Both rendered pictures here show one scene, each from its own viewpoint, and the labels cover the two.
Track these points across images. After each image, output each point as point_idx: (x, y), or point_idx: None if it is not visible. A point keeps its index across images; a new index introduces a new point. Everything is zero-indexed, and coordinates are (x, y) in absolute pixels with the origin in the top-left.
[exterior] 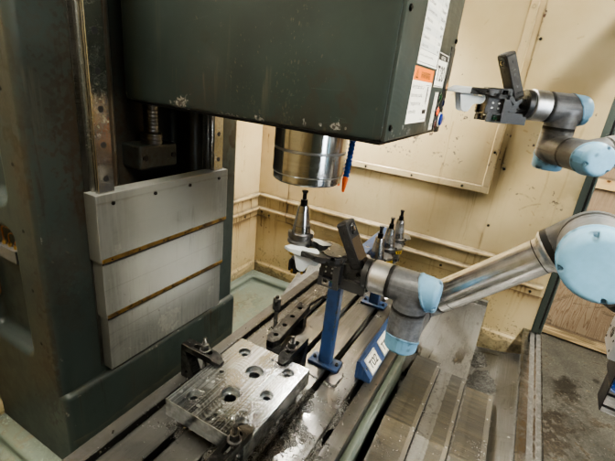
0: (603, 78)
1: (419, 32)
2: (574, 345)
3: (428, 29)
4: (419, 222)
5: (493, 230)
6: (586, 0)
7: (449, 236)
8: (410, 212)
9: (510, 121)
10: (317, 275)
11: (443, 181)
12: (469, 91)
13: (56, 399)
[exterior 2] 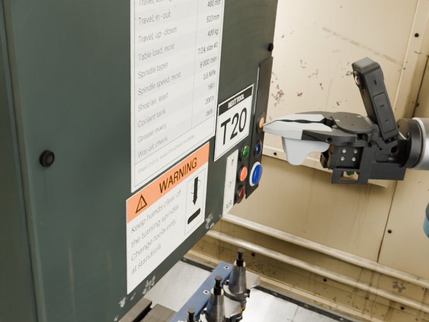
0: None
1: (117, 150)
2: None
3: (155, 117)
4: (292, 220)
5: (398, 238)
6: None
7: (335, 241)
8: (278, 204)
9: (378, 175)
10: (140, 308)
11: (321, 165)
12: (298, 137)
13: None
